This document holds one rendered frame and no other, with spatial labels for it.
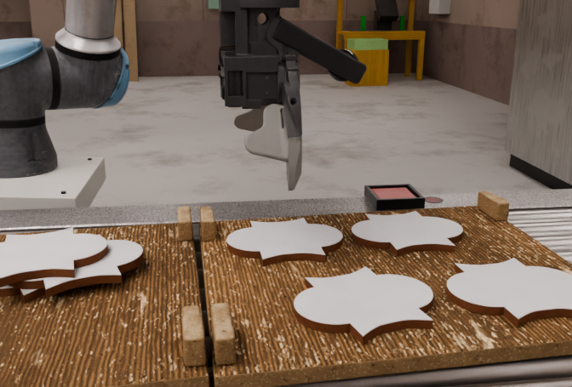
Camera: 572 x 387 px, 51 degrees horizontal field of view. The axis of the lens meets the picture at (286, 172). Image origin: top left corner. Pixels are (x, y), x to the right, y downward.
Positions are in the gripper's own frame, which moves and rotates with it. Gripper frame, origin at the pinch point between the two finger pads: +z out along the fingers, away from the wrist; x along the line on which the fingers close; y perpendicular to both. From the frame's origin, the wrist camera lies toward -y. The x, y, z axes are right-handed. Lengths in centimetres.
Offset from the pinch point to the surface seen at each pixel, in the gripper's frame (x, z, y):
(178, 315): 15.4, 9.0, 12.9
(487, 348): 25.4, 9.1, -13.0
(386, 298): 17.2, 8.0, -6.7
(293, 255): 5.1, 8.4, 0.1
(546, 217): -8.5, 11.2, -40.3
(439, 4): -811, -14, -375
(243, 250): 3.1, 8.1, 5.5
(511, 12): -617, -6, -380
